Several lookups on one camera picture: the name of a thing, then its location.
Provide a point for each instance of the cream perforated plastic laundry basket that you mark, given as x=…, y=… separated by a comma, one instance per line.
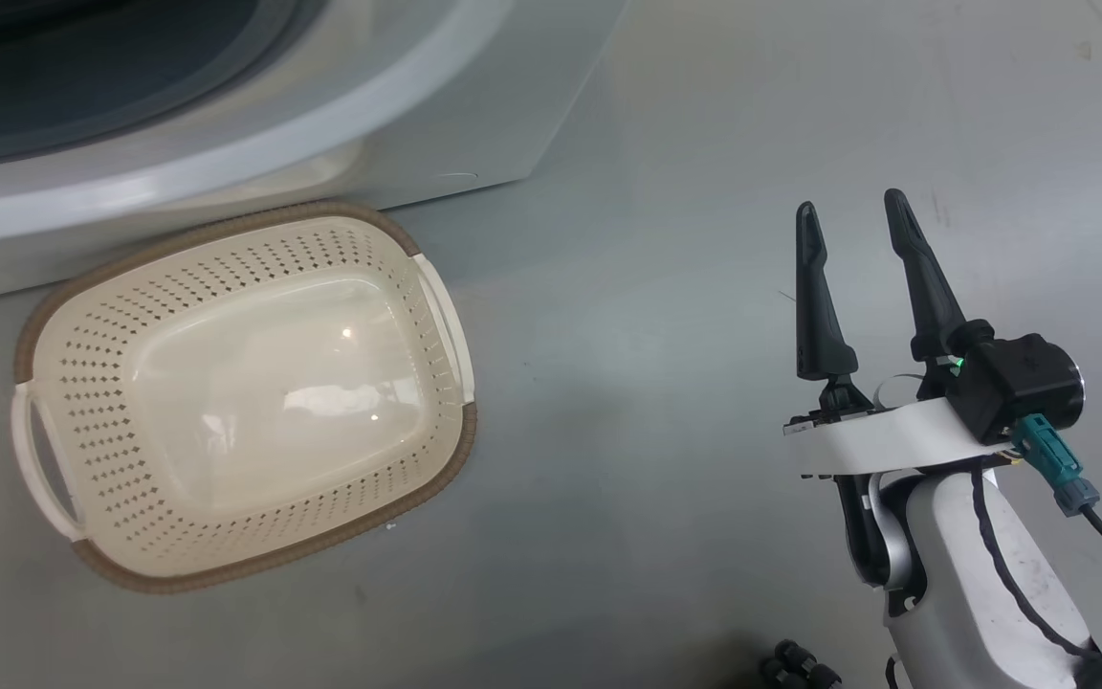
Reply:
x=274, y=402

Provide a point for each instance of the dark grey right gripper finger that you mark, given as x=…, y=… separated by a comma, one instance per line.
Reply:
x=929, y=287
x=814, y=306

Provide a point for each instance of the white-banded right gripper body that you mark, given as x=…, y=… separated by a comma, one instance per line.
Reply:
x=895, y=440

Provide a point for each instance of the black connector cluster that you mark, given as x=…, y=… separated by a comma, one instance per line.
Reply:
x=795, y=662

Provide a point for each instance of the white front-load washing machine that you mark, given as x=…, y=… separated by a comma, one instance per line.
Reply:
x=474, y=96

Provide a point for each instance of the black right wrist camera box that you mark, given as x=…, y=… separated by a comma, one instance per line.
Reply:
x=1010, y=383

